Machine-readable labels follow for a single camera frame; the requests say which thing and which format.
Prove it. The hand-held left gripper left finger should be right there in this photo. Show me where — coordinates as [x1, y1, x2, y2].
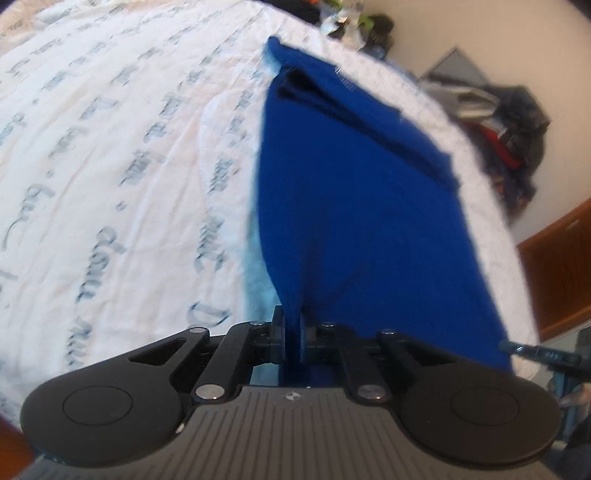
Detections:
[128, 306, 290, 403]

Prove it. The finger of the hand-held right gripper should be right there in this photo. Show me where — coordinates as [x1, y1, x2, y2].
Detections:
[499, 339, 586, 371]

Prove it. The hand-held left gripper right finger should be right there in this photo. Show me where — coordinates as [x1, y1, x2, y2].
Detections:
[298, 313, 445, 403]

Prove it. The blue knit garment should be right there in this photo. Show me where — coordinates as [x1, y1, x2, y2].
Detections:
[249, 36, 514, 388]

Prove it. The pile of dark clothes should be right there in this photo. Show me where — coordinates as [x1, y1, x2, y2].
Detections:
[475, 84, 552, 224]

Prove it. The wooden cabinet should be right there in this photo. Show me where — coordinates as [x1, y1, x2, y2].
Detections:
[516, 198, 591, 343]

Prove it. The white script-printed bed sheet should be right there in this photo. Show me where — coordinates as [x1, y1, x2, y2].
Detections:
[0, 0, 541, 430]

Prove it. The wooden headboard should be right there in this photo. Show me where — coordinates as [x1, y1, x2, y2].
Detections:
[0, 413, 37, 480]

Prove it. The grey laptop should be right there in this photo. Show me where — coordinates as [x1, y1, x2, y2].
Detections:
[419, 45, 491, 90]

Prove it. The black bag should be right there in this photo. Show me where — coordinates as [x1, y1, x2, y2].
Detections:
[367, 15, 395, 49]

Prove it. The clear plastic packaging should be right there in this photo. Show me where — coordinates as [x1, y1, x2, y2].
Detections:
[321, 2, 363, 40]

